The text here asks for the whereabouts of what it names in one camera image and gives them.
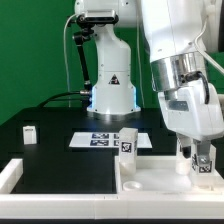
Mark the white tag base sheet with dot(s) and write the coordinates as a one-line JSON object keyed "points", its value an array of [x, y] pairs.
{"points": [[104, 140]]}

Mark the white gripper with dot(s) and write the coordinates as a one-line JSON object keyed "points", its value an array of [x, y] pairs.
{"points": [[190, 116]]}

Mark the white U-shaped obstacle fence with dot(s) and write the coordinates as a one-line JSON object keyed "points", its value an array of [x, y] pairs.
{"points": [[121, 205]]}

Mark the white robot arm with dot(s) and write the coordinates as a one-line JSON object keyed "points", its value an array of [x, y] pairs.
{"points": [[172, 30]]}

